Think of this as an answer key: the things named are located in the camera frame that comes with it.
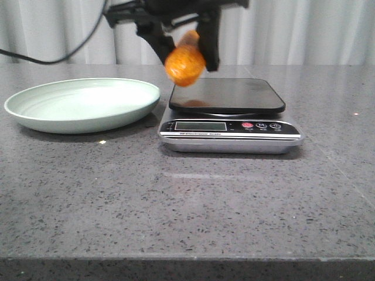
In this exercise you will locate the orange corn cob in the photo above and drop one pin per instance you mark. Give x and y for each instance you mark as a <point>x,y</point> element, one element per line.
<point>185,63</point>

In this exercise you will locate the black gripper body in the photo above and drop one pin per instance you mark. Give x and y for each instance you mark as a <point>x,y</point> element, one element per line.
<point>168,13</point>

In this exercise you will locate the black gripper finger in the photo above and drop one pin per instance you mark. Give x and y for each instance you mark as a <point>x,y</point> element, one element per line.
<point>208,31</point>
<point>154,35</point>

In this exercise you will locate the white curtain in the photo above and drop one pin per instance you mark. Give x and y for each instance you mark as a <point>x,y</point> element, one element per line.
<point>266,33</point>

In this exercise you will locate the pale green plate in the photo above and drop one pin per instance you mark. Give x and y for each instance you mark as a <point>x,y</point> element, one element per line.
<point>84,105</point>

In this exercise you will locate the digital kitchen scale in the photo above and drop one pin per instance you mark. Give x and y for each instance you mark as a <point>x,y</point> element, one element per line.
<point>228,115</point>

